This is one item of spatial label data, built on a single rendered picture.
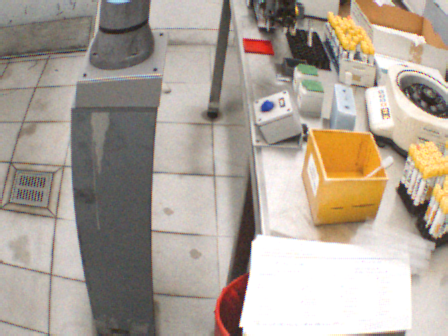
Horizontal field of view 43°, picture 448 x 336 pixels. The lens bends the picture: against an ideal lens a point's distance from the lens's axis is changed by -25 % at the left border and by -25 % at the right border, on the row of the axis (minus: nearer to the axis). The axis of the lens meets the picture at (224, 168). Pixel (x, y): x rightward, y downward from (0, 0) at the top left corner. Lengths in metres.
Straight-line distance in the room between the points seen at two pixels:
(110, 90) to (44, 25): 2.03
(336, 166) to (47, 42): 2.36
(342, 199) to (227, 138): 1.66
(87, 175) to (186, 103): 1.48
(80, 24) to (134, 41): 1.97
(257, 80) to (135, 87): 0.28
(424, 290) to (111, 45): 0.82
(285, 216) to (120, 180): 0.45
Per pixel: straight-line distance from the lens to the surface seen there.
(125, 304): 1.83
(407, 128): 1.34
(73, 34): 3.34
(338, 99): 1.30
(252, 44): 1.63
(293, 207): 1.19
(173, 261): 2.26
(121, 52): 1.34
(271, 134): 1.28
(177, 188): 2.52
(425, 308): 1.08
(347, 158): 1.25
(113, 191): 1.52
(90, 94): 1.36
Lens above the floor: 1.66
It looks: 39 degrees down
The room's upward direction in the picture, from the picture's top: 8 degrees clockwise
